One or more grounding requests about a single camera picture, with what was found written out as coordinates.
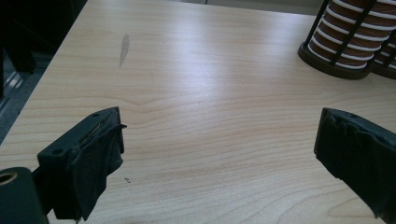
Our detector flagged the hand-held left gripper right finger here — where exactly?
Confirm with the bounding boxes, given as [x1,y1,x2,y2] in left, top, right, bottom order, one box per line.
[313,107,396,224]

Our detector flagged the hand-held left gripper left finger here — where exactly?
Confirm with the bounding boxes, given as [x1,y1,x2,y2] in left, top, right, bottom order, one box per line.
[36,106,128,223]

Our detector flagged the stack of brown paper cups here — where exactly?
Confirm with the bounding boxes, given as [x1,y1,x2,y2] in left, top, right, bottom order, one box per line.
[307,0,396,70]
[371,29,396,71]

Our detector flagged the aluminium floor rail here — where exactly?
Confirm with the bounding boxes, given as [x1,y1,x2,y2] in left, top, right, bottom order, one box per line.
[0,52,52,146]

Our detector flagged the black tripod stand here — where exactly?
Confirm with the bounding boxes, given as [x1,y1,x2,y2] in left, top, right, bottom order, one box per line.
[0,0,40,76]

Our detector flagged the stacked cups in black rack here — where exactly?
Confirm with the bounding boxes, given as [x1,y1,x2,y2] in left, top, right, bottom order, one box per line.
[297,0,396,80]

